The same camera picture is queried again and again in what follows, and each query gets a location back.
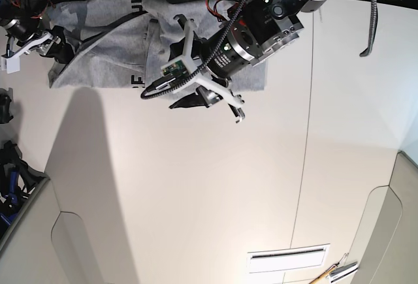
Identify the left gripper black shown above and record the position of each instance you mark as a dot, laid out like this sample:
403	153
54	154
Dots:
211	63

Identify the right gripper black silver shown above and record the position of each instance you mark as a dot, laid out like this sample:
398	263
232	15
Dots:
27	35

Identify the grey T-shirt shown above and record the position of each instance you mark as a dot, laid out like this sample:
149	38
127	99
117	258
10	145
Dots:
122	43

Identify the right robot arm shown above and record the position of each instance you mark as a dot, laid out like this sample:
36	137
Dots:
24	9

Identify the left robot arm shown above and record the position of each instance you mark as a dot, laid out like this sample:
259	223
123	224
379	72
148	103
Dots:
253	31

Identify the black device at left edge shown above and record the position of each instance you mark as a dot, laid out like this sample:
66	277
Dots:
5	113

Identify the blue and black clamp tools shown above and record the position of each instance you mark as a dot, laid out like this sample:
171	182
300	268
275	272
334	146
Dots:
18	182

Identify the grey flat tool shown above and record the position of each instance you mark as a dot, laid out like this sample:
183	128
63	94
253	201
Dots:
343	271

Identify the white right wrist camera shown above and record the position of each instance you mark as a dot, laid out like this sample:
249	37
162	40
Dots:
10	64

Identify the wooden handled tool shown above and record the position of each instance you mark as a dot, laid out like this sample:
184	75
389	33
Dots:
324	274

